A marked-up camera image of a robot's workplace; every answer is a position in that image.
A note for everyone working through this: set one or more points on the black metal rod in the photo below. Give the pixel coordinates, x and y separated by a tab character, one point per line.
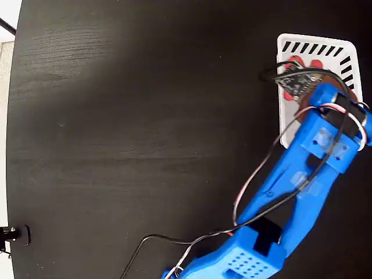
7	26

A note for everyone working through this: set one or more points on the red turtle toy gold shell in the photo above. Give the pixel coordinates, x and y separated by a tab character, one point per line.
296	61

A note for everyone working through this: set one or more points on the small camera circuit board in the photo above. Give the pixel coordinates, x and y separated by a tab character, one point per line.
298	82

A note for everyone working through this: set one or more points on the black table clamp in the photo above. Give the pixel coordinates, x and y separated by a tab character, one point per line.
17	235

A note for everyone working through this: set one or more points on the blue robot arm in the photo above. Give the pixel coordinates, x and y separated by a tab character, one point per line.
290	186

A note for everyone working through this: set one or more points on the white plastic basket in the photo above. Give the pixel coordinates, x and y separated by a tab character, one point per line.
290	122

